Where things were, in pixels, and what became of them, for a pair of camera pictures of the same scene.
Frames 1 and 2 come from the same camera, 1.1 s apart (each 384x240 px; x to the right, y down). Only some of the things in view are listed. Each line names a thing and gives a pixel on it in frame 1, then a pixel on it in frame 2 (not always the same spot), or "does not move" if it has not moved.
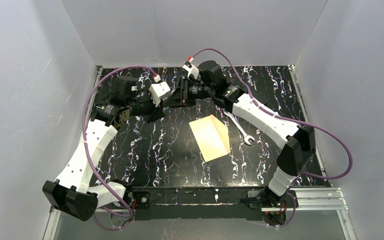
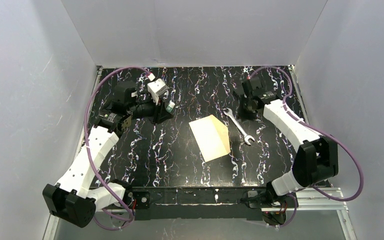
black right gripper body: [183, 93] -> [242, 108]
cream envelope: [211, 137] does not move
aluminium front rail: [311, 200] does not move
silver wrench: [246, 137] does not move
